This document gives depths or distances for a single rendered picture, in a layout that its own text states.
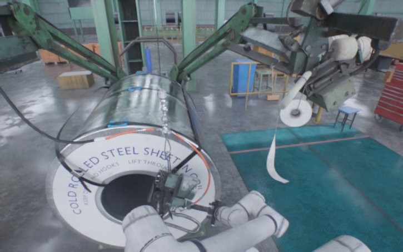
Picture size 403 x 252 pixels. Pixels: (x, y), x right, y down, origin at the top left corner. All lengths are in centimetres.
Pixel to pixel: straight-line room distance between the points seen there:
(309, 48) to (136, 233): 108
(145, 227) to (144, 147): 67
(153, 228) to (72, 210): 111
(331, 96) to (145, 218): 107
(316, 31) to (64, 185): 168
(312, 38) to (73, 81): 699
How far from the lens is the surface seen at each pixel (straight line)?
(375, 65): 1107
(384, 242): 284
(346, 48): 122
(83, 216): 173
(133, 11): 748
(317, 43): 119
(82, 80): 735
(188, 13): 566
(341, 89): 130
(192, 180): 127
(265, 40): 134
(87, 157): 135
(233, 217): 99
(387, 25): 84
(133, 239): 68
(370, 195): 330
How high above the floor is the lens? 189
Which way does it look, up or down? 28 degrees down
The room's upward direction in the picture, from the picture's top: straight up
